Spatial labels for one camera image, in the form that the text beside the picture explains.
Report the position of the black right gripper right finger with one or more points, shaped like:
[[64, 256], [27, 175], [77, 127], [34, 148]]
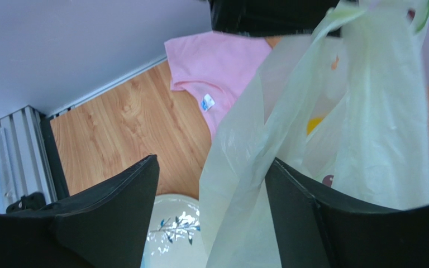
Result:
[[317, 226]]

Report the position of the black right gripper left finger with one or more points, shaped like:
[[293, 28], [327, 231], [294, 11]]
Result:
[[103, 226]]

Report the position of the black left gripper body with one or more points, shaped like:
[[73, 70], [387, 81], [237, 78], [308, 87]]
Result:
[[268, 18]]

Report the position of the yellow fake lemon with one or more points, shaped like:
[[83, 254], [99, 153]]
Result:
[[313, 123]]

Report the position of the pale green avocado plastic bag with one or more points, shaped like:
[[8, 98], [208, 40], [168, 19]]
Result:
[[347, 103]]

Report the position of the white blue ceramic plate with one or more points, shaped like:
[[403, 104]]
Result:
[[174, 236]]

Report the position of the pink folded t-shirt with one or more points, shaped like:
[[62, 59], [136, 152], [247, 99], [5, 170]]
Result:
[[214, 68]]

